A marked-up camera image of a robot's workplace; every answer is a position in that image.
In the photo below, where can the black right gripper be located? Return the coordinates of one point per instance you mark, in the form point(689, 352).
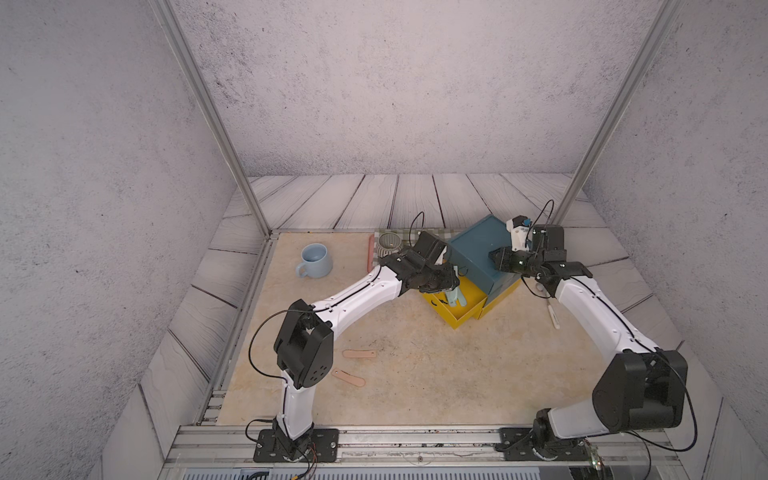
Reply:
point(504, 258)

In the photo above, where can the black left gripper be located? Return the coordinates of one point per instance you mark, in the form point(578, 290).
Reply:
point(448, 280)

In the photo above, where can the teal drawer cabinet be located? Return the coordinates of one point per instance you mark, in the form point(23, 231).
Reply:
point(470, 249)

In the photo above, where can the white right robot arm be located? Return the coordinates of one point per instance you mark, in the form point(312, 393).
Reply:
point(643, 386)

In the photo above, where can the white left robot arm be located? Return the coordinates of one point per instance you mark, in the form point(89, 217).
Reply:
point(305, 343)

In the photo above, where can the pink fruit knife middle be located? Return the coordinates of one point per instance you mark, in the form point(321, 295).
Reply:
point(359, 354)

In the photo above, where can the pink fruit knife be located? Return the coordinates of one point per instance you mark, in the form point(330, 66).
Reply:
point(348, 378)
point(359, 354)

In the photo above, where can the pink fruit knife front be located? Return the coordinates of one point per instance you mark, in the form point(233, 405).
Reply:
point(348, 378)

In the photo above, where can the pink plastic tray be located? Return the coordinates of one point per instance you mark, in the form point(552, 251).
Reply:
point(370, 253)

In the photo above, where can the light blue ceramic mug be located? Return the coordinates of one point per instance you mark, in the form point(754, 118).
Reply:
point(315, 262)

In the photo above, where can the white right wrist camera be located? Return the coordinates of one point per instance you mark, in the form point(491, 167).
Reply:
point(519, 228)

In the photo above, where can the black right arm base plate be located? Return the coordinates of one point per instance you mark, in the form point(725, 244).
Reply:
point(522, 444)

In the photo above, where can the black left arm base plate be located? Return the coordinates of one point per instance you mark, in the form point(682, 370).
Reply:
point(317, 444)

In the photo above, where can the aluminium front rail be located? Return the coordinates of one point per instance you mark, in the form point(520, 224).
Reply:
point(439, 452)

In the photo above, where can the grey aluminium corner post right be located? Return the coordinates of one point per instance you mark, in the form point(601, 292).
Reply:
point(642, 62)

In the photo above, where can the grey aluminium corner post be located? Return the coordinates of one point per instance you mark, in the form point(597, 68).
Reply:
point(642, 62)
point(164, 12)

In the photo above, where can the grey aluminium corner post left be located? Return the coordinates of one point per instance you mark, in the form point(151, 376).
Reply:
point(164, 12)

